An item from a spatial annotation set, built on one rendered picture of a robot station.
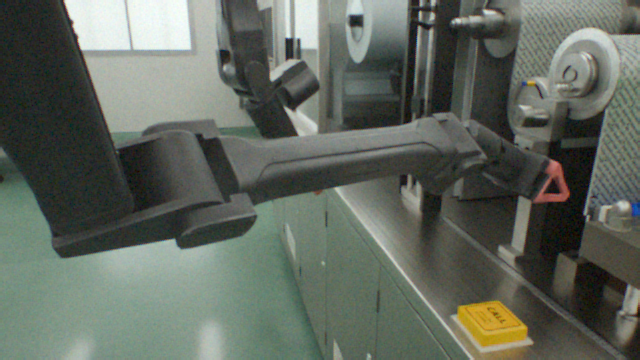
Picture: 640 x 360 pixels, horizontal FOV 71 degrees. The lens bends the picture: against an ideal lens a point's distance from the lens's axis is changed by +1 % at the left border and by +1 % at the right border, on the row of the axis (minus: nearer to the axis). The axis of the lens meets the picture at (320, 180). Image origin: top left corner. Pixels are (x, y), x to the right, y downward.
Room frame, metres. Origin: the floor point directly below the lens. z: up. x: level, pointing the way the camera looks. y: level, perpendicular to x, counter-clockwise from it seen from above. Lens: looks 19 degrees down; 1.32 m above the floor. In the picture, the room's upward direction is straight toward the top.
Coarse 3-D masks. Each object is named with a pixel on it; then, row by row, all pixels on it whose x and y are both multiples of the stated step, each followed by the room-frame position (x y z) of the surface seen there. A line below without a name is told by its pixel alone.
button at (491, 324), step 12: (468, 312) 0.56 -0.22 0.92; (480, 312) 0.56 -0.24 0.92; (492, 312) 0.56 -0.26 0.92; (504, 312) 0.56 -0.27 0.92; (468, 324) 0.55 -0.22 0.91; (480, 324) 0.53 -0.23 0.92; (492, 324) 0.53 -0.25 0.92; (504, 324) 0.53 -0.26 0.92; (516, 324) 0.53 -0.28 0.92; (480, 336) 0.52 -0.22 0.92; (492, 336) 0.51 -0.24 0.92; (504, 336) 0.52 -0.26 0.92; (516, 336) 0.52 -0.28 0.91
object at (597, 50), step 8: (584, 40) 0.76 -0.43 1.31; (592, 40) 0.75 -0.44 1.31; (568, 48) 0.79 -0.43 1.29; (576, 48) 0.78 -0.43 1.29; (584, 48) 0.76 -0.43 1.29; (592, 48) 0.74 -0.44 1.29; (600, 48) 0.73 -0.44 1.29; (600, 56) 0.73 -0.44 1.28; (608, 56) 0.72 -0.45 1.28; (600, 64) 0.72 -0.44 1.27; (608, 64) 0.71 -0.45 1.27; (600, 72) 0.72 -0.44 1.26; (608, 72) 0.71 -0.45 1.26; (600, 80) 0.72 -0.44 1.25; (600, 88) 0.71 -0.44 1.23; (560, 96) 0.79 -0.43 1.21; (592, 96) 0.73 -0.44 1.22; (600, 96) 0.71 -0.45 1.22; (568, 104) 0.77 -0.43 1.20; (576, 104) 0.75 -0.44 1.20; (584, 104) 0.74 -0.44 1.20; (592, 104) 0.72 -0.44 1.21
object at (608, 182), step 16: (608, 112) 0.70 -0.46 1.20; (624, 112) 0.71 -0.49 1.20; (608, 128) 0.70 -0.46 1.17; (624, 128) 0.71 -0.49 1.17; (608, 144) 0.70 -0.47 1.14; (624, 144) 0.71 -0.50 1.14; (608, 160) 0.71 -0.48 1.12; (624, 160) 0.71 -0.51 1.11; (592, 176) 0.70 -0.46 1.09; (608, 176) 0.71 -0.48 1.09; (624, 176) 0.72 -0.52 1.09; (592, 192) 0.70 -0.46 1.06; (608, 192) 0.71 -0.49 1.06; (624, 192) 0.72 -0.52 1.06; (592, 208) 0.70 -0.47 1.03
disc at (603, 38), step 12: (576, 36) 0.78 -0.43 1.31; (588, 36) 0.76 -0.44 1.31; (600, 36) 0.74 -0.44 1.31; (564, 48) 0.81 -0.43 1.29; (612, 48) 0.71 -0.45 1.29; (552, 60) 0.83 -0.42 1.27; (612, 60) 0.71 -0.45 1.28; (552, 72) 0.82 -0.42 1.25; (612, 72) 0.70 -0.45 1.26; (552, 84) 0.82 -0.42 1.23; (612, 84) 0.70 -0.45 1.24; (552, 96) 0.81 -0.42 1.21; (612, 96) 0.70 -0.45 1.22; (588, 108) 0.73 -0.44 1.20; (600, 108) 0.71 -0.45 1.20
